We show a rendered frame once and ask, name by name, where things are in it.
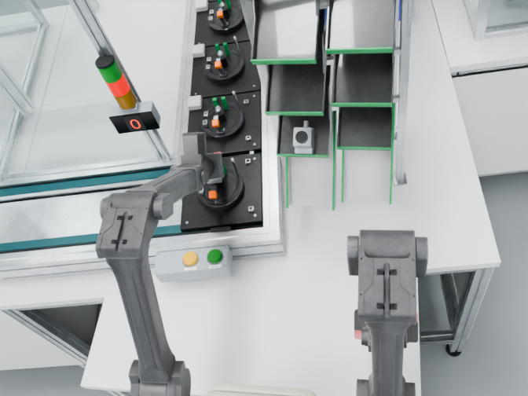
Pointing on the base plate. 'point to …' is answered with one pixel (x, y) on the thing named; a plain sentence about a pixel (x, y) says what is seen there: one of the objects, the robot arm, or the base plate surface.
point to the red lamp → (119, 87)
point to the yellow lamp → (126, 100)
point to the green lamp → (111, 75)
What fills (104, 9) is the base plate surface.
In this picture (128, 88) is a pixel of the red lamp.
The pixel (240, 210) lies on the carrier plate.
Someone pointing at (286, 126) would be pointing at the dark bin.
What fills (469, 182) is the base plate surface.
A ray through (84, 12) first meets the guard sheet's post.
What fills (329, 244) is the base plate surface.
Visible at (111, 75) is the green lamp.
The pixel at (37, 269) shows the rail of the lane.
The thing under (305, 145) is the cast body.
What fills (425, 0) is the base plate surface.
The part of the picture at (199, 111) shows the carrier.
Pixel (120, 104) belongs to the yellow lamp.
